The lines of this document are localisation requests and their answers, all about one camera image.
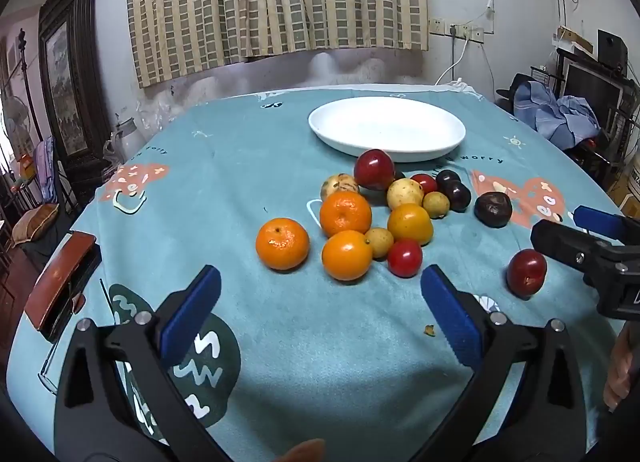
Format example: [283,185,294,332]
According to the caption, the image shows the checked beige curtain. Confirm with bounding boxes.
[125,0,430,89]

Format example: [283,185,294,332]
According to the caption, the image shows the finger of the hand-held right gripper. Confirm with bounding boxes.
[574,205,640,245]
[531,219,640,288]

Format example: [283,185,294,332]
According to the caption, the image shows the blue crumpled clothes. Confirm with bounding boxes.
[514,81,601,150]

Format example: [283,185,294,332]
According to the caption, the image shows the orange mandarin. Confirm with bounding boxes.
[321,229,374,283]
[319,191,373,238]
[255,217,311,271]

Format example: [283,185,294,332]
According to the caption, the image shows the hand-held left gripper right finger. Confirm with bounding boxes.
[415,265,586,462]

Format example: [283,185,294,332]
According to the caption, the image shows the spotted yellow passion fruit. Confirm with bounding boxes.
[320,173,361,203]

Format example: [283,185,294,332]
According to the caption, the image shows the yellow-orange round fruit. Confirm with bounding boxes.
[386,203,434,246]

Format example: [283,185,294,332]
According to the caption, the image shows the black coat stand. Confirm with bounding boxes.
[16,28,45,143]

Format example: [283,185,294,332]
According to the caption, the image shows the brown cushion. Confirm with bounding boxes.
[12,203,60,245]

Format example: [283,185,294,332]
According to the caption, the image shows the small yellow fruit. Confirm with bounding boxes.
[364,227,395,259]
[422,191,451,219]

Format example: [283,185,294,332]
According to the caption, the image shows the small bright red plum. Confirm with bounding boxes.
[410,173,439,195]

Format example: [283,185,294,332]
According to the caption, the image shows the brown wooden chair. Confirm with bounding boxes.
[24,231,103,395]

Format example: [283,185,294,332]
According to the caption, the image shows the large dark red plum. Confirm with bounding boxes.
[353,149,397,191]

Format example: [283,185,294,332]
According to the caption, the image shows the white plastic bag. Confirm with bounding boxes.
[447,78,483,99]

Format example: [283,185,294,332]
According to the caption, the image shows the person's right hand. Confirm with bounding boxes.
[603,325,635,413]

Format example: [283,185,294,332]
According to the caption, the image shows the electric fan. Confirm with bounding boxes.
[0,95,32,155]

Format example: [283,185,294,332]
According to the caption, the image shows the teal printed tablecloth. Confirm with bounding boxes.
[5,85,626,462]

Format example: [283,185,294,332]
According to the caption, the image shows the white power cable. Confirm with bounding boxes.
[434,37,471,86]

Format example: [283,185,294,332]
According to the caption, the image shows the dark framed painting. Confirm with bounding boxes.
[37,0,113,170]

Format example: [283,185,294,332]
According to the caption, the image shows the black monitor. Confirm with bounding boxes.
[562,60,626,119]

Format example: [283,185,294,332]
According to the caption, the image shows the person's left hand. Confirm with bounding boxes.
[276,438,327,462]

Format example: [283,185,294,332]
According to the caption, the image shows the brown cardboard carton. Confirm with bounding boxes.
[606,162,640,219]

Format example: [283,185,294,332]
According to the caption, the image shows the purple cloth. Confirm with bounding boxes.
[37,137,57,203]

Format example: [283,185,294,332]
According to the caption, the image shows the white oval plate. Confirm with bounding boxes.
[307,96,467,164]

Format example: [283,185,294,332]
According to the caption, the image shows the flat cardboard box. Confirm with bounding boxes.
[557,26,594,54]

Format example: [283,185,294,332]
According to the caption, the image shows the black speaker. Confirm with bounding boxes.
[597,30,629,76]

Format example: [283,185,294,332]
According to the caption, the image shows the dark purple passion fruit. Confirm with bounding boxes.
[473,191,513,229]

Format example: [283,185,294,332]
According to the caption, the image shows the large pale yellow fruit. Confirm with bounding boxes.
[386,178,425,210]

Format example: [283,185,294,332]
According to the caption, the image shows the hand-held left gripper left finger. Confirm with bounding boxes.
[54,265,236,462]

